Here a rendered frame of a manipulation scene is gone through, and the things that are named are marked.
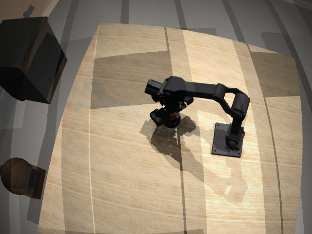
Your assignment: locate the dark grey round pedestal with shaft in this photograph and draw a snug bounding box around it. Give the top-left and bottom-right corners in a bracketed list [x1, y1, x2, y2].
[164, 112, 181, 128]

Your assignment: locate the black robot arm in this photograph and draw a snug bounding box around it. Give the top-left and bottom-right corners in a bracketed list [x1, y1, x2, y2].
[144, 76, 250, 152]

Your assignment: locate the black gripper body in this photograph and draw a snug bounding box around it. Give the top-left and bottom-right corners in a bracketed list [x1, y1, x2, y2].
[150, 97, 194, 126]

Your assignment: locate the orange cone-shaped knob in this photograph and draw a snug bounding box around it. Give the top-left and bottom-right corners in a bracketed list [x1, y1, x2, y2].
[169, 112, 177, 120]

